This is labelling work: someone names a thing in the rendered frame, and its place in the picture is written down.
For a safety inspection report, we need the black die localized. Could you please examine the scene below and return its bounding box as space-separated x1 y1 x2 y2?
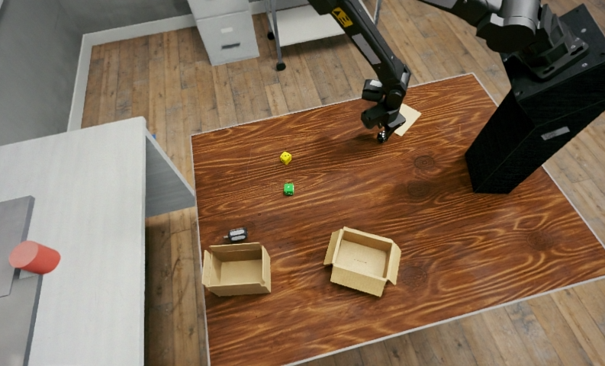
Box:
377 130 388 143

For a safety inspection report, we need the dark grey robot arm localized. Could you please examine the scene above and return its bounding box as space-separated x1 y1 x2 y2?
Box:
308 0 591 130

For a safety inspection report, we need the beige mat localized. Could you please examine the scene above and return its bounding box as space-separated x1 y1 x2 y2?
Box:
394 104 421 136

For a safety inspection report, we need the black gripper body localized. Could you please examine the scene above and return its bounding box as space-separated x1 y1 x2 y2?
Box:
379 102 406 131

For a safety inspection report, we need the yellow die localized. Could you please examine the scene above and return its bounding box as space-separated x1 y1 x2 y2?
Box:
280 152 291 165

